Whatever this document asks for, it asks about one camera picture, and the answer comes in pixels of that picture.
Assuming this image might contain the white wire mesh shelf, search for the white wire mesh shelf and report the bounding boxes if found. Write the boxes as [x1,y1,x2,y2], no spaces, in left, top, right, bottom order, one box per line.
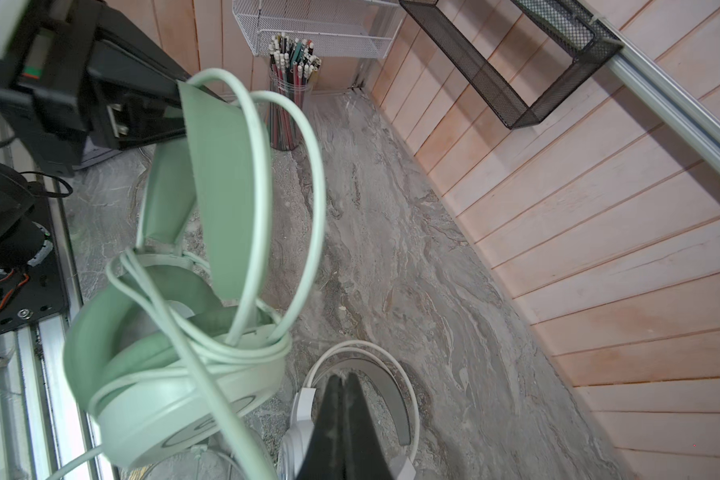
[232,0,404,59]

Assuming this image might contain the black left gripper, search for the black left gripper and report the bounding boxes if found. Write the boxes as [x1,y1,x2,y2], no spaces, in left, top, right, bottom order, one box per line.
[0,1,189,177]

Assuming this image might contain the white headphones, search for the white headphones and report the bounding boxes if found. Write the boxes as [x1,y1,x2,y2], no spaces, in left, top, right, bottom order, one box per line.
[277,340,421,479]

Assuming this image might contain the black wire mesh basket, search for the black wire mesh basket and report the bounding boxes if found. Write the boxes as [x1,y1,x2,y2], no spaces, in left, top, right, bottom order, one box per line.
[400,1,623,130]

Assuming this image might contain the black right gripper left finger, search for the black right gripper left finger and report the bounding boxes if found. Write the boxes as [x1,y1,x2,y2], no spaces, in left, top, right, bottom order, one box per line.
[297,375,345,480]

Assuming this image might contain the aluminium wall rail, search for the aluminium wall rail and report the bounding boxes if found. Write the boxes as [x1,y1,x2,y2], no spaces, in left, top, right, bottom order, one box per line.
[586,1,720,175]

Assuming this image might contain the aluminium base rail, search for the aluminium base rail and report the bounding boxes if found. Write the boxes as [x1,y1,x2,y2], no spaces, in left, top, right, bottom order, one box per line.
[0,107,121,480]

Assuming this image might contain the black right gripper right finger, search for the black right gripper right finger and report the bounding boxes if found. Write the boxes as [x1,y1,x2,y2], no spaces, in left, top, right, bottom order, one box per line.
[343,373,393,480]

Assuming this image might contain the clear cup of pencils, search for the clear cup of pencils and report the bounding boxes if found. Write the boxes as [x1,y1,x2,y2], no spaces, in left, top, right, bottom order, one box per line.
[268,32,322,151]

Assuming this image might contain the mint green headphones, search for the mint green headphones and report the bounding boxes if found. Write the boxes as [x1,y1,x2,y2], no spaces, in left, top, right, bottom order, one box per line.
[63,68,327,479]

